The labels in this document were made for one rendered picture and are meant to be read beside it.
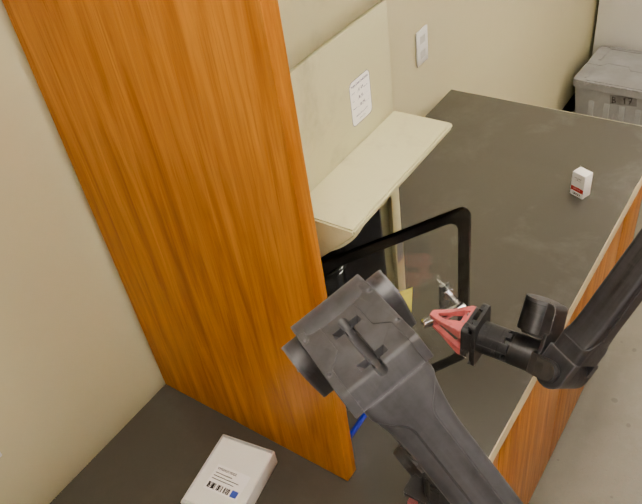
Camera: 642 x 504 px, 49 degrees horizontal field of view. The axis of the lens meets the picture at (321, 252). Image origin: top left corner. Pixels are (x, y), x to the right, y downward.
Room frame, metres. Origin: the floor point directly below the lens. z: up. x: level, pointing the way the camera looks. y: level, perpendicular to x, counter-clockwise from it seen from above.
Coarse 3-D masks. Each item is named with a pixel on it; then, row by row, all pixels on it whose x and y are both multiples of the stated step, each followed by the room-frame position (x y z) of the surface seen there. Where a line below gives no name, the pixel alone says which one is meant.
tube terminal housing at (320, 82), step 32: (384, 0) 1.09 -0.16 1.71; (352, 32) 1.02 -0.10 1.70; (384, 32) 1.09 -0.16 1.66; (320, 64) 0.95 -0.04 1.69; (352, 64) 1.01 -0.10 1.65; (384, 64) 1.08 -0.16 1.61; (320, 96) 0.94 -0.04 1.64; (384, 96) 1.07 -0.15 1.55; (320, 128) 0.93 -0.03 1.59; (352, 128) 0.99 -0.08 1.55; (320, 160) 0.92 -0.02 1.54; (384, 224) 1.10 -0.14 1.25
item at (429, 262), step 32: (416, 224) 0.91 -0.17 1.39; (448, 224) 0.93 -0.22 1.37; (352, 256) 0.87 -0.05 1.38; (384, 256) 0.89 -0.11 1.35; (416, 256) 0.91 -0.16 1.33; (448, 256) 0.93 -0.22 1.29; (416, 288) 0.91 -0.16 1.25; (448, 288) 0.93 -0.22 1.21; (416, 320) 0.91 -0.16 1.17; (448, 352) 0.93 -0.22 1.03
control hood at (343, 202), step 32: (384, 128) 1.04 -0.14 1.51; (416, 128) 1.02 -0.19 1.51; (448, 128) 1.01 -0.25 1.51; (352, 160) 0.96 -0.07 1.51; (384, 160) 0.94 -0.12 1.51; (416, 160) 0.93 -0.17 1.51; (320, 192) 0.88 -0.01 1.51; (352, 192) 0.87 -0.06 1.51; (384, 192) 0.86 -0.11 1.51; (320, 224) 0.81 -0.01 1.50; (352, 224) 0.79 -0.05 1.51
